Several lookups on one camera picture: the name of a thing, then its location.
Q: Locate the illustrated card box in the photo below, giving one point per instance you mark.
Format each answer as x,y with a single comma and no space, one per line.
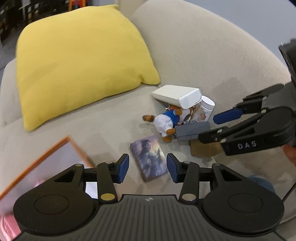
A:
149,157

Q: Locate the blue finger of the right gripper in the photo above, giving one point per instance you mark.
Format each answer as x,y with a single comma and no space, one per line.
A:
250,104
268,121

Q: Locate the orange storage box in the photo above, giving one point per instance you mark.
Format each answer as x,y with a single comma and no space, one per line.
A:
59,157

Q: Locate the red panda plush toy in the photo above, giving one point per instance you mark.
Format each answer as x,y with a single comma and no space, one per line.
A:
166,122

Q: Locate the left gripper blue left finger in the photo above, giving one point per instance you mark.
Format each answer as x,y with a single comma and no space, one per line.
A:
113,172

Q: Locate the grey box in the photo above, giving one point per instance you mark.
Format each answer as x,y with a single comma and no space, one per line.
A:
190,131

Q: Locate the blue jeans leg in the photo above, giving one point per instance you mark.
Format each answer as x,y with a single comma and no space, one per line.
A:
260,185

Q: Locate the yellow cushion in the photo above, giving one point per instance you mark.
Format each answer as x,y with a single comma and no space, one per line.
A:
69,60

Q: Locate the white rectangular case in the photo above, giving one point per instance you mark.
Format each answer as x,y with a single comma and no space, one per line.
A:
181,96

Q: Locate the person's right hand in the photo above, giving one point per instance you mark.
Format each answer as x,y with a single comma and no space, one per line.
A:
290,152

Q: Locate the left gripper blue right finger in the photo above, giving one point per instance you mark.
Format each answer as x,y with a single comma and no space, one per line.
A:
181,172

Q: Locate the white printed cream tube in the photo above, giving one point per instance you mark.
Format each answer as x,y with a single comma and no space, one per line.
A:
202,110

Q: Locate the small brown cardboard box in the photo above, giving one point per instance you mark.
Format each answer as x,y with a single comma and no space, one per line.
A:
201,150

